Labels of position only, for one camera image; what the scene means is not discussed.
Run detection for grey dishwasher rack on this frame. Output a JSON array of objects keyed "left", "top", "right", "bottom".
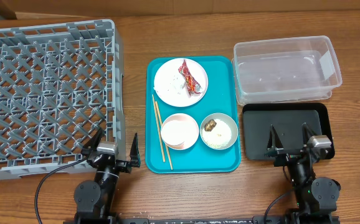
[{"left": 0, "top": 19, "right": 126, "bottom": 180}]

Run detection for white rice grains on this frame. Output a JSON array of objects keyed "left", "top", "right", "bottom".
[{"left": 202, "top": 119, "right": 232, "bottom": 149}]

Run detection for clear plastic bin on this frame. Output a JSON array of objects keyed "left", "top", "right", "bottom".
[{"left": 232, "top": 35, "right": 343, "bottom": 106}]

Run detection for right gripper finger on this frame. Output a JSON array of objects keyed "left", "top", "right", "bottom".
[
  {"left": 267, "top": 125, "right": 283, "bottom": 151},
  {"left": 302, "top": 123, "right": 316, "bottom": 145}
]

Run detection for black plastic tray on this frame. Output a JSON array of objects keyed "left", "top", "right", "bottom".
[{"left": 242, "top": 103, "right": 333, "bottom": 161}]

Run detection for red snack wrapper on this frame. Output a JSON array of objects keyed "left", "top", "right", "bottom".
[{"left": 178, "top": 60, "right": 201, "bottom": 95}]

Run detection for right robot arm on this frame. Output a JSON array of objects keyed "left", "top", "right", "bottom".
[{"left": 263, "top": 123, "right": 341, "bottom": 224}]

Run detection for teal plastic tray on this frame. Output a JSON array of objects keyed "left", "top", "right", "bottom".
[{"left": 145, "top": 55, "right": 241, "bottom": 174}]

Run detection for white round plate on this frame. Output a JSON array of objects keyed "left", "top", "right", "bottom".
[{"left": 153, "top": 58, "right": 209, "bottom": 107}]

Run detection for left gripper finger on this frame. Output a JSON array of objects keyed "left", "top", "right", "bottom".
[
  {"left": 83, "top": 127, "right": 103, "bottom": 150},
  {"left": 130, "top": 133, "right": 141, "bottom": 167}
]

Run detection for white tissue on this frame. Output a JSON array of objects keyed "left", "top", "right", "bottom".
[{"left": 169, "top": 73, "right": 186, "bottom": 95}]

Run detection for pink bowl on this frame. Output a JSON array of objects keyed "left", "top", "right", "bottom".
[{"left": 161, "top": 113, "right": 199, "bottom": 151}]

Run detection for white paper cup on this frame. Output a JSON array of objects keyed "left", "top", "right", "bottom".
[{"left": 161, "top": 120, "right": 186, "bottom": 147}]

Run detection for grey bowl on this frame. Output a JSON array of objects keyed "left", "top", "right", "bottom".
[{"left": 200, "top": 113, "right": 239, "bottom": 150}]

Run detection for brown food scrap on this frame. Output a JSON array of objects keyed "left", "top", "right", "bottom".
[{"left": 204, "top": 119, "right": 217, "bottom": 132}]

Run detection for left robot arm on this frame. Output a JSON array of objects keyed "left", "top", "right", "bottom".
[{"left": 73, "top": 128, "right": 141, "bottom": 224}]

